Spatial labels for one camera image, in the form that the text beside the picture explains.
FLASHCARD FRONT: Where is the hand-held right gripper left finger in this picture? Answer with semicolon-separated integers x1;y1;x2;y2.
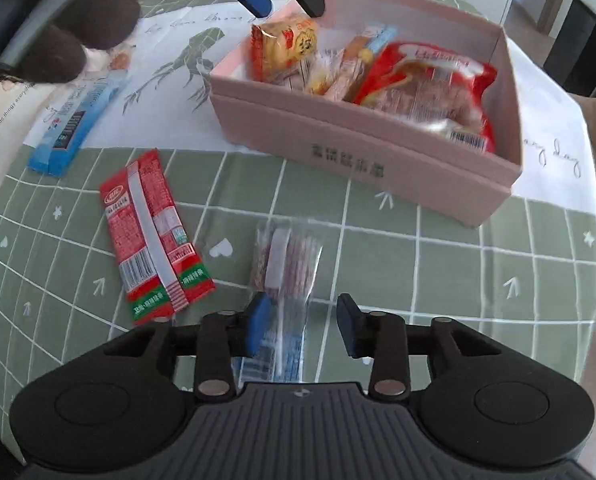
105;291;273;402

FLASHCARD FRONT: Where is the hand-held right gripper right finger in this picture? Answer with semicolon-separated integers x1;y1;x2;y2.
337;294;499;402

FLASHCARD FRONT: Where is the yellow and red snack packet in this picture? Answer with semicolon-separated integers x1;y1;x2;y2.
249;16;320;84

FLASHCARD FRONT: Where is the clear pink wafer packet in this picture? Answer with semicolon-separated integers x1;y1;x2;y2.
230;218;325;387

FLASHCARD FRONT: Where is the blue and orange snack stick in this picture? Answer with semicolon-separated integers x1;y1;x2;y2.
323;25;399;104

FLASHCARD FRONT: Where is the pink cardboard box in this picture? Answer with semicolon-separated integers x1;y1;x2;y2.
208;0;525;229

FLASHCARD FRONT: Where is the person's left hand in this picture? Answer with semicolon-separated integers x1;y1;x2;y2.
15;0;162;84

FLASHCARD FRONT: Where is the clear wrapped candy packet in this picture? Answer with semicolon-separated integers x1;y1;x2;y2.
302;47;350;97

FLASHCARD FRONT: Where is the green checked tablecloth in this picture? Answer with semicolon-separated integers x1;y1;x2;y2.
0;0;596;443

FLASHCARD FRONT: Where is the long blue snack packet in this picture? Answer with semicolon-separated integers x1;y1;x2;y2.
27;70;132;178

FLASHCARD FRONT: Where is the red sausage packet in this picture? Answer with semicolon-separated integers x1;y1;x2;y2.
100;148;217;329

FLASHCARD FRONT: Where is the large red snack packet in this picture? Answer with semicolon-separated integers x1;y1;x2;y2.
352;40;500;154

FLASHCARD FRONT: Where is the black appliance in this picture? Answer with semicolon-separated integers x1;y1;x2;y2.
542;0;596;98

